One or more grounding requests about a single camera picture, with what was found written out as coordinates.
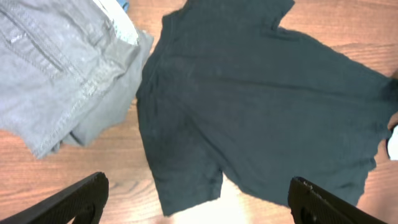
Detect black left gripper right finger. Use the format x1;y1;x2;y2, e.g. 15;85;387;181
288;177;386;224

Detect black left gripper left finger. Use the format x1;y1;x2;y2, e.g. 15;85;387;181
1;172;109;224

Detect black t-shirt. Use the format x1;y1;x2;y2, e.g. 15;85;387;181
137;0;397;216

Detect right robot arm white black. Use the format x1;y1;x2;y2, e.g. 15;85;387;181
386;126;398;161

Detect folded grey shorts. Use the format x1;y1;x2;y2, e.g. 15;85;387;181
1;0;154;158

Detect light blue t-shirt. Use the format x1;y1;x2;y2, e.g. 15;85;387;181
117;0;129;12

